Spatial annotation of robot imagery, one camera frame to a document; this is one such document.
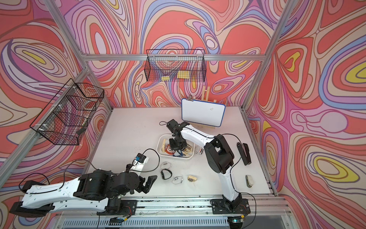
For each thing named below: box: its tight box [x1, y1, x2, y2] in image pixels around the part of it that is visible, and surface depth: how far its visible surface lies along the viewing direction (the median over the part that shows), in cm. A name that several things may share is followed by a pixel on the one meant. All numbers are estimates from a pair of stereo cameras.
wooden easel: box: [189, 85, 217, 130], surface depth 90 cm
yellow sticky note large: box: [176, 70, 190, 79], surface depth 92 cm
